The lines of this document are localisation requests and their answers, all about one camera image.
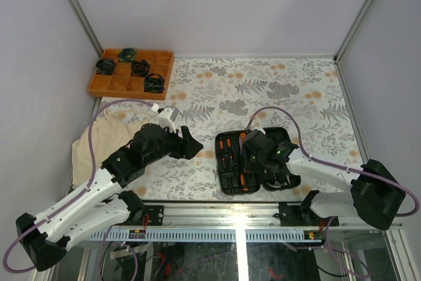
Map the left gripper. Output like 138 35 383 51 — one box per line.
145 123 204 167

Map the precision screwdriver orange black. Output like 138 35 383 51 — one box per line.
219 140 226 170

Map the steel claw hammer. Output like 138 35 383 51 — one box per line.
263 178 289 192

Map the black plastic tool case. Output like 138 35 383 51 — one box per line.
215 127 301 195

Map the small black orange screwdriver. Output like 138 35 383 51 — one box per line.
226 138 234 170

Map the large black orange screwdriver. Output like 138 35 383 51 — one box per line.
239 132 249 192

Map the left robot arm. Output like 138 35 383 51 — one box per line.
16 124 203 271

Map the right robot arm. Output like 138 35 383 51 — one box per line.
242 130 405 230

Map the dark rolled fabric band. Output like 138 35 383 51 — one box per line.
144 73 165 93

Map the floral table cloth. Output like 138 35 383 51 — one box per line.
95 57 374 201

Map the cream cloth bag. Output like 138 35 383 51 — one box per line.
72 110 155 186

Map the dark rolled band centre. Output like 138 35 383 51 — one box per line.
131 59 150 77

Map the dark rolled band outside tray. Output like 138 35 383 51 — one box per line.
95 59 116 76

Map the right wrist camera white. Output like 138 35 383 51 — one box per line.
249 126 266 135

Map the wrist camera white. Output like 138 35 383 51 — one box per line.
151 103 180 133
249 126 266 135

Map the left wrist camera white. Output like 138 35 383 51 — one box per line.
151 103 180 133

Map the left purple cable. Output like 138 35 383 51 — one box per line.
2 99 159 274

